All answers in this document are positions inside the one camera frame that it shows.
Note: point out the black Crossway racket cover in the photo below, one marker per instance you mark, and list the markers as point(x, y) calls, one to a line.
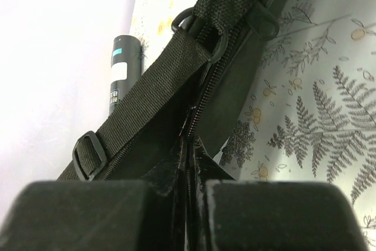
point(143, 137)

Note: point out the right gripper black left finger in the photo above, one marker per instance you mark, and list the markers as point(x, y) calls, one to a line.
point(143, 214)

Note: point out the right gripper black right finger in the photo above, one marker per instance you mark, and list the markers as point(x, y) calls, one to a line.
point(226, 214)

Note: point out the floral patterned table mat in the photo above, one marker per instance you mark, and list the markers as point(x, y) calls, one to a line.
point(301, 107)

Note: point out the black Boka shuttlecock tube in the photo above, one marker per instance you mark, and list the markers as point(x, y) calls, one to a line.
point(126, 68)

